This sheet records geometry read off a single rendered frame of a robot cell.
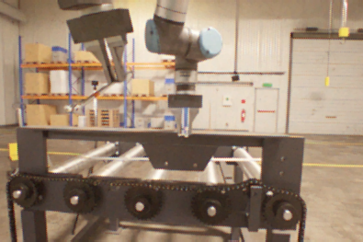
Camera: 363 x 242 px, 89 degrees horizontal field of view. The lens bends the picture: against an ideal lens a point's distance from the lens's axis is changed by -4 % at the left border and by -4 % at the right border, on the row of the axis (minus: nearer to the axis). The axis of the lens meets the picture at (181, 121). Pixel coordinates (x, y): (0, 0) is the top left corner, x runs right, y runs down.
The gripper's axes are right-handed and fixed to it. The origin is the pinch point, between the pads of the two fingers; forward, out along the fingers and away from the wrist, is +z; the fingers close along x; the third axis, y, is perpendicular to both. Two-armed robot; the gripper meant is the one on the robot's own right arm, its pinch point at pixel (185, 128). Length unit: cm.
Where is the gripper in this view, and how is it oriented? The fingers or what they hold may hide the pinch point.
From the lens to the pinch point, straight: 76.2
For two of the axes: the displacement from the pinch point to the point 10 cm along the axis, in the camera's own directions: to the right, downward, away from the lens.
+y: -1.0, 0.8, -9.9
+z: -0.2, 10.0, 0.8
